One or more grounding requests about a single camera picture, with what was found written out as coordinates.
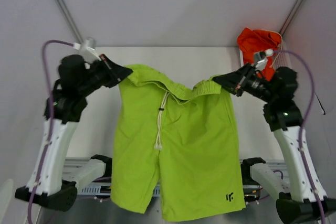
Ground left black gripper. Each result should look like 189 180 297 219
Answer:
78 54 132 97

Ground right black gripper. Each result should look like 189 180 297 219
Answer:
212 63 277 104

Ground lime green shorts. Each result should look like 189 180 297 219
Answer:
111 65 245 222

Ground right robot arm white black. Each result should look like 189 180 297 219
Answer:
212 64 335 223

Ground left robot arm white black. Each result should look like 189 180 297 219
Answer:
15 55 133 212

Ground orange shorts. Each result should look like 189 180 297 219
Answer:
237 28 282 65

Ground white plastic basket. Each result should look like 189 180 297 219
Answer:
239 40 292 70

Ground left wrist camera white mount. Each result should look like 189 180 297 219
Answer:
72 37 100 64

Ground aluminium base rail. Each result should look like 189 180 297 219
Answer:
62 157 289 183

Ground white slotted cable duct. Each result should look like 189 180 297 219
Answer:
78 185 261 196

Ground left aluminium corner post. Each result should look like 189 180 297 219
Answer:
54 0 83 42

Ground aluminium corner post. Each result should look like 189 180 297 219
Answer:
54 0 83 42
279 0 306 36

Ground right aluminium corner post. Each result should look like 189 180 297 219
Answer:
279 0 306 36

